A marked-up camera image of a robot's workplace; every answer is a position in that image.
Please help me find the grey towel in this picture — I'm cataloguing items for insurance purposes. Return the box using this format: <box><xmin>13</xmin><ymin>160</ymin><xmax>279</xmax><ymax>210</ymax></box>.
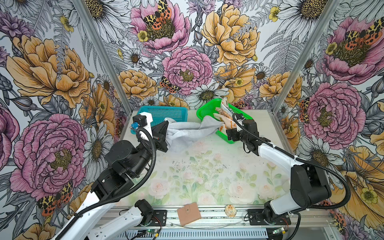
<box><xmin>165</xmin><ymin>116</ymin><xmax>224</xmax><ymax>153</ymax></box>

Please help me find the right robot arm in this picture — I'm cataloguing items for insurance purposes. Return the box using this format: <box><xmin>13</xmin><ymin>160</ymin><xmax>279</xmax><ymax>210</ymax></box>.
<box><xmin>227</xmin><ymin>114</ymin><xmax>331</xmax><ymax>224</ymax></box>

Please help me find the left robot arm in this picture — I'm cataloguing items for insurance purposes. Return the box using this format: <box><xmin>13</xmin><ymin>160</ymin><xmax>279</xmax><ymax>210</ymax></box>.
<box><xmin>54</xmin><ymin>115</ymin><xmax>169</xmax><ymax>240</ymax></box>

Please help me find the teal plastic basket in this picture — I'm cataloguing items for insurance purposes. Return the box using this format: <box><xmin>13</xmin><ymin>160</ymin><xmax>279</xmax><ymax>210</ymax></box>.
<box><xmin>138</xmin><ymin>106</ymin><xmax>188</xmax><ymax>127</ymax></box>

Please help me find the orange patterned white towel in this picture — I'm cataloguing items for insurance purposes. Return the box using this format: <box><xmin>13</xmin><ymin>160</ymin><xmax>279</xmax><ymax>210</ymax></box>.
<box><xmin>214</xmin><ymin>98</ymin><xmax>237</xmax><ymax>135</ymax></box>

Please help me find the green plastic basket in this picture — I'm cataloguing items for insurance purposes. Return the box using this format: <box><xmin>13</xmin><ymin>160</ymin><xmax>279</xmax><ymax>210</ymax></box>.
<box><xmin>196</xmin><ymin>99</ymin><xmax>253</xmax><ymax>144</ymax></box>

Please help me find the brown leather wallet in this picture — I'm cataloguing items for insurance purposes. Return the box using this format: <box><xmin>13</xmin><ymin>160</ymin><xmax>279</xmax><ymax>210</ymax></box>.
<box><xmin>177</xmin><ymin>203</ymin><xmax>202</xmax><ymax>226</ymax></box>

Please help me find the right black corrugated cable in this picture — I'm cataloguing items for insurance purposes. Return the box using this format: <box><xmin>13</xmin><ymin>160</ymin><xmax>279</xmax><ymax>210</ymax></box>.
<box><xmin>232</xmin><ymin>112</ymin><xmax>352</xmax><ymax>210</ymax></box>

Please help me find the black corrugated cable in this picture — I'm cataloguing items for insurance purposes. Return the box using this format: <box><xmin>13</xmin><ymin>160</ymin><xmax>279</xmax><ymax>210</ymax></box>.
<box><xmin>232</xmin><ymin>112</ymin><xmax>352</xmax><ymax>210</ymax></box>
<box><xmin>52</xmin><ymin>127</ymin><xmax>158</xmax><ymax>240</ymax></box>

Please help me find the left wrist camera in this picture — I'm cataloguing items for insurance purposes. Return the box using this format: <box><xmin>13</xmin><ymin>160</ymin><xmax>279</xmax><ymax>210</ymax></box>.
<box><xmin>131</xmin><ymin>112</ymin><xmax>153</xmax><ymax>141</ymax></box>

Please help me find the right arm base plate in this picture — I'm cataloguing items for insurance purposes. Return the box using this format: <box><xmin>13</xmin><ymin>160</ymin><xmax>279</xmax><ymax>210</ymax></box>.
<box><xmin>246</xmin><ymin>209</ymin><xmax>291</xmax><ymax>226</ymax></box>

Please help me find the aluminium front rail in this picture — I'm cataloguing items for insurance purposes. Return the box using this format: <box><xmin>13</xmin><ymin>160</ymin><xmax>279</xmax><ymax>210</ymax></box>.
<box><xmin>97</xmin><ymin>205</ymin><xmax>342</xmax><ymax>240</ymax></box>

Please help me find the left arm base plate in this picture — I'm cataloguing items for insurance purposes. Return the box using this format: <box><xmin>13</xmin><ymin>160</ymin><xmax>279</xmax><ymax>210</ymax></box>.
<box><xmin>140</xmin><ymin>210</ymin><xmax>168</xmax><ymax>227</ymax></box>

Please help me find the left black corrugated cable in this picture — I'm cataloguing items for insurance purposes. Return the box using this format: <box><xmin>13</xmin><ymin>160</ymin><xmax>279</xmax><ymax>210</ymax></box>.
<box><xmin>52</xmin><ymin>127</ymin><xmax>158</xmax><ymax>240</ymax></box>

